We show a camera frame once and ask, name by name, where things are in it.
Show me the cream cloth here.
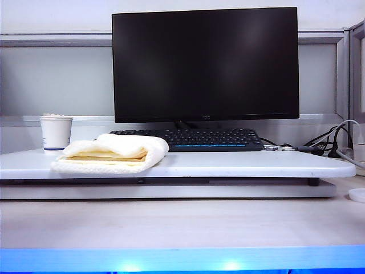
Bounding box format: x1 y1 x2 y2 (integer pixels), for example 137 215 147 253
50 133 170 175

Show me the black keyboard with blue strip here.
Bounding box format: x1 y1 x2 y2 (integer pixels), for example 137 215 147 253
109 128 265 152

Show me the white desk riser platform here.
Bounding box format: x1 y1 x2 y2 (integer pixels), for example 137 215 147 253
0 147 357 180

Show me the black computer monitor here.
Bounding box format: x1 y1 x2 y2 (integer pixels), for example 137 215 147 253
111 7 301 129

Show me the clear and black pen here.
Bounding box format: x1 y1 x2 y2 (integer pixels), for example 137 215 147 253
263 144 317 152

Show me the white paper cup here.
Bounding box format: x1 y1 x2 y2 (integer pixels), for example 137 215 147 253
39 116 74 154

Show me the white round disc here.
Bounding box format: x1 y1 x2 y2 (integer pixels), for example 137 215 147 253
348 188 365 203

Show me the grey side partition panel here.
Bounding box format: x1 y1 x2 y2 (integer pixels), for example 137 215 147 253
349 19 365 123

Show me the black keyboard cable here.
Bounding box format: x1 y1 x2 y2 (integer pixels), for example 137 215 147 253
259 137 287 147

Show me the thin black cable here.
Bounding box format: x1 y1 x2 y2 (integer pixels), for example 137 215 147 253
302 125 347 147

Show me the thick black cable with plug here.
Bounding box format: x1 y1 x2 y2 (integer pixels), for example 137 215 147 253
327 127 354 158

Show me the grey aluminium partition frame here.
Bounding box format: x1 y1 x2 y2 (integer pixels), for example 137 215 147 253
0 28 351 128

